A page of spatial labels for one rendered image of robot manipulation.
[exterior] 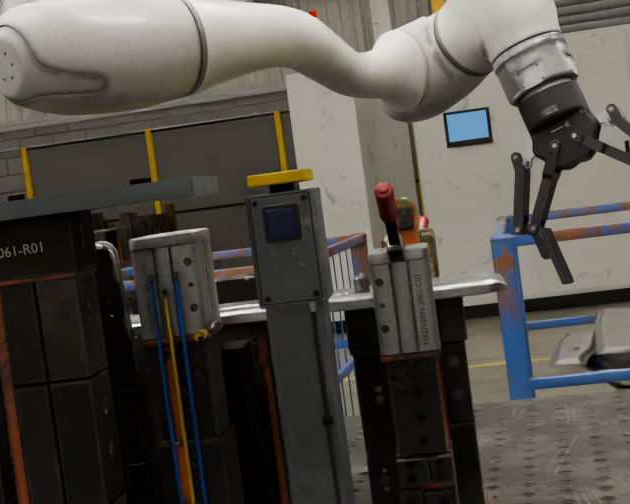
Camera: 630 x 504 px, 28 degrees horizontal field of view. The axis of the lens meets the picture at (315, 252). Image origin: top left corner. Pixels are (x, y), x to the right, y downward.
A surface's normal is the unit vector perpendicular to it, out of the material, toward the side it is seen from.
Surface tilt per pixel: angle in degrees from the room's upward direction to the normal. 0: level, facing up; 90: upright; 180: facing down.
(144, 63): 109
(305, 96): 90
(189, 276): 90
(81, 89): 132
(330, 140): 90
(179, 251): 90
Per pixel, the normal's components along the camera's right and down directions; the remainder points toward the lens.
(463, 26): -0.81, 0.25
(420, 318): -0.11, 0.07
